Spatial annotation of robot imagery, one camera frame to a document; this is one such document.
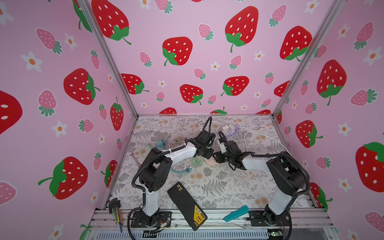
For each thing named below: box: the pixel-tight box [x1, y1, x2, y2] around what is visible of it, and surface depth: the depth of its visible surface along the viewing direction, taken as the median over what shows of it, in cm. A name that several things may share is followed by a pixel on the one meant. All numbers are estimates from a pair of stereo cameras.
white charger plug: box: [222, 124, 236, 134], surface depth 106 cm
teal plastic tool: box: [223, 205, 250, 223], surface depth 78 cm
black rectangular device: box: [167, 181, 208, 231], surface depth 78 cm
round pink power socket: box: [204, 156, 217, 166], surface depth 94 cm
